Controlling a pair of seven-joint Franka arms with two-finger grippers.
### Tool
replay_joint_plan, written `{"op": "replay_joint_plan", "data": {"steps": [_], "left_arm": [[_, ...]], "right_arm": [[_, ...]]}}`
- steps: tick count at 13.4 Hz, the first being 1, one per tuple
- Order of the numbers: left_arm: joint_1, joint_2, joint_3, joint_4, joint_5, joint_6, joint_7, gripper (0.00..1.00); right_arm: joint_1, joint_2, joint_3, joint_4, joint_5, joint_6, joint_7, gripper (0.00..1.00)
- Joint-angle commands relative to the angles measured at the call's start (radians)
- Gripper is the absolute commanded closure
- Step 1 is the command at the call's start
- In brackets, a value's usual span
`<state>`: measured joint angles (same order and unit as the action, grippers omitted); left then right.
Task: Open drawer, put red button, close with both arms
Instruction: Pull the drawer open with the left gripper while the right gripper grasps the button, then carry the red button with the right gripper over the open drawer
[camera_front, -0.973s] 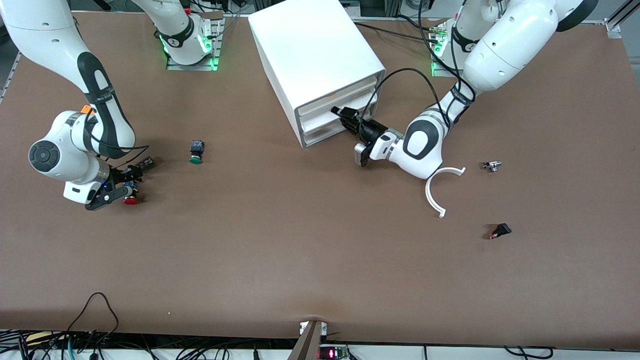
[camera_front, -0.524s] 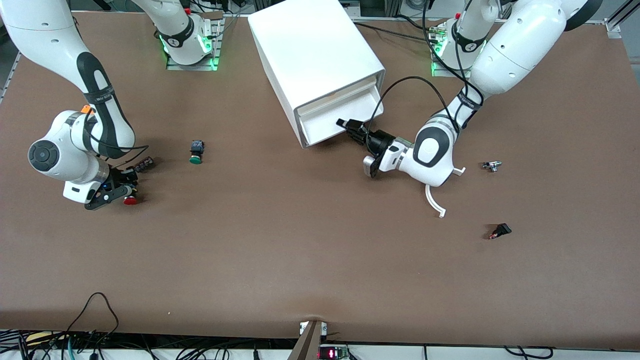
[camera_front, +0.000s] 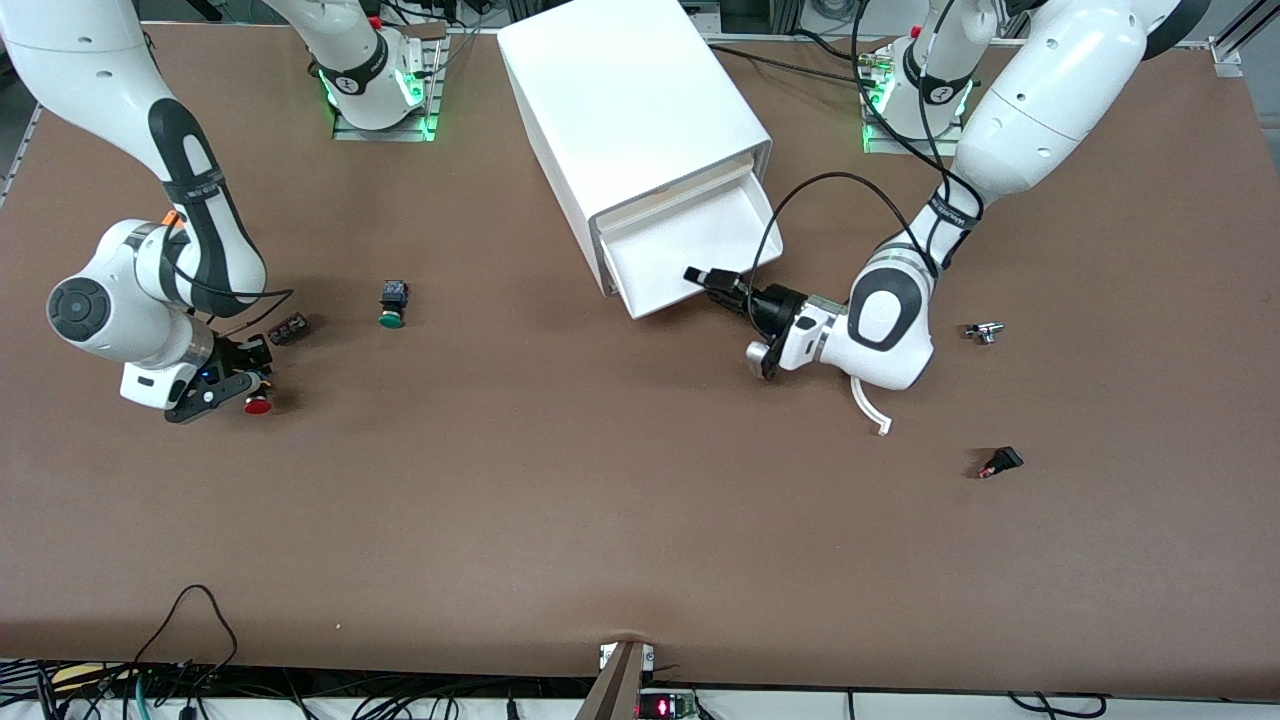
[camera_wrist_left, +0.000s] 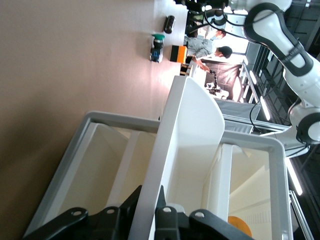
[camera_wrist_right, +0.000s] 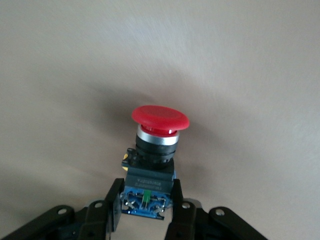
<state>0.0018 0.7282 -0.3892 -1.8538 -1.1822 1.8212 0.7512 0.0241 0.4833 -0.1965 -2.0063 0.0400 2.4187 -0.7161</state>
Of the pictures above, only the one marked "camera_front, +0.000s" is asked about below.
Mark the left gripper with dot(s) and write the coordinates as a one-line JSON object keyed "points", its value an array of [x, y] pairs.
{"points": [[774, 308]]}

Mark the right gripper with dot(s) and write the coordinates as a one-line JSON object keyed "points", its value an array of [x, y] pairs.
{"points": [[243, 356]]}

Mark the red mushroom push button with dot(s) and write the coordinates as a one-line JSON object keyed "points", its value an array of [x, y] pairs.
{"points": [[259, 405]]}

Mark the white drawer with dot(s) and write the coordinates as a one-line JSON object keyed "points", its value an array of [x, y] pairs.
{"points": [[680, 250]]}

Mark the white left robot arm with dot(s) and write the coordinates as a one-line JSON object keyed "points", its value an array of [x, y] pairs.
{"points": [[1050, 90]]}

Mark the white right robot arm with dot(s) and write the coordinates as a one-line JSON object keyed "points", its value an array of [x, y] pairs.
{"points": [[90, 60]]}

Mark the green mushroom push button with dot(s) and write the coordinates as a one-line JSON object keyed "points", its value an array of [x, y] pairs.
{"points": [[393, 305]]}

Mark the white drawer cabinet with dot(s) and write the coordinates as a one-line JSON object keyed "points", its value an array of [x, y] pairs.
{"points": [[620, 100]]}

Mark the small black connector block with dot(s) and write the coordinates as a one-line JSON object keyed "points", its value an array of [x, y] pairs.
{"points": [[288, 328]]}

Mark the white curved plastic clip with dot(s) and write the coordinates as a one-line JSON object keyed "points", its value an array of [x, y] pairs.
{"points": [[872, 412]]}

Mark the silver metal tee fitting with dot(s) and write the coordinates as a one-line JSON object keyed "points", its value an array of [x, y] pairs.
{"points": [[985, 331]]}

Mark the small device with red display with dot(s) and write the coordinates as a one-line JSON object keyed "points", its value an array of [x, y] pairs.
{"points": [[665, 706]]}

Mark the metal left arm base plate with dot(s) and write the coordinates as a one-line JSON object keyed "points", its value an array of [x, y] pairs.
{"points": [[905, 146]]}

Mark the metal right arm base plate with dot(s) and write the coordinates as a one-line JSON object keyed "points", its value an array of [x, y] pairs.
{"points": [[437, 100]]}

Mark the brown wooden post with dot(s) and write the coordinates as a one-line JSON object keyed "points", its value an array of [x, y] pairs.
{"points": [[610, 690]]}

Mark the aluminium frame profile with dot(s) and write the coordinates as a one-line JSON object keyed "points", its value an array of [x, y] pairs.
{"points": [[1240, 40]]}

